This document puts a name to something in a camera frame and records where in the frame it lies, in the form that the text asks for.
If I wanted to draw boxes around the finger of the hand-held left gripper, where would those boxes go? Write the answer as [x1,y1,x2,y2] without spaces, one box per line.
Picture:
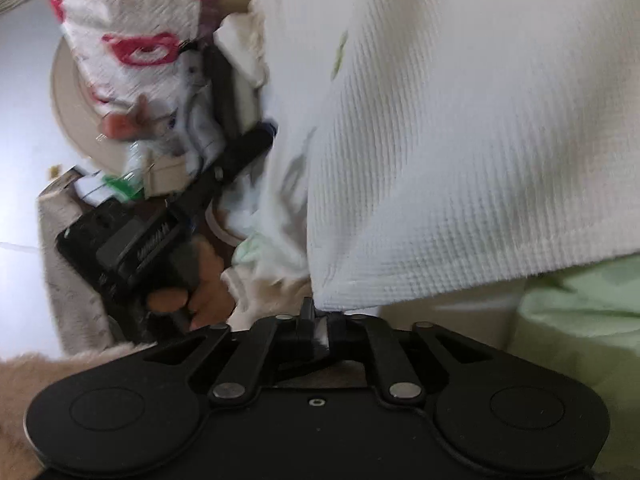
[170,119,279,223]
[199,42,251,147]

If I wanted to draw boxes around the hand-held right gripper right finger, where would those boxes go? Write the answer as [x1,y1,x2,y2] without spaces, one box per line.
[316,312,494,407]

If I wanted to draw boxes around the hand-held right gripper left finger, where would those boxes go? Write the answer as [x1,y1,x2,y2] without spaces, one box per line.
[141,297,316,406]

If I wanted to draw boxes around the white waffle shirt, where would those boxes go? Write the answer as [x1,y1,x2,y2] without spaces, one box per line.
[215,0,640,332]

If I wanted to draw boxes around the green and white bag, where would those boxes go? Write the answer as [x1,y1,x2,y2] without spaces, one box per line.
[75,164,147,207]

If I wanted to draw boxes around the white bear print quilt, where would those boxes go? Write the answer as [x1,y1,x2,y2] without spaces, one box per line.
[32,0,272,112]

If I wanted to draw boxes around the person's left hand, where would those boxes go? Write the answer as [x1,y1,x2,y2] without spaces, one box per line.
[146,239,236,332]

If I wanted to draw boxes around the cream bed headboard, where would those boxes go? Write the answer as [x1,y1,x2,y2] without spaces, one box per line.
[49,44,127,172]

